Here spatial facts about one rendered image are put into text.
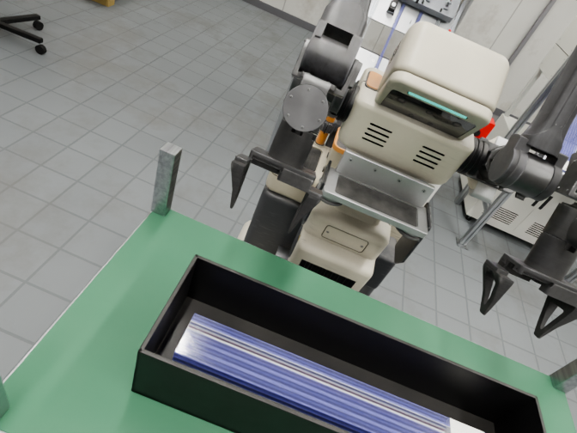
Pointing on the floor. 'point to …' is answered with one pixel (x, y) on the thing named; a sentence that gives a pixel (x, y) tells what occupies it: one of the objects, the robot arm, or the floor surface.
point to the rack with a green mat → (88, 382)
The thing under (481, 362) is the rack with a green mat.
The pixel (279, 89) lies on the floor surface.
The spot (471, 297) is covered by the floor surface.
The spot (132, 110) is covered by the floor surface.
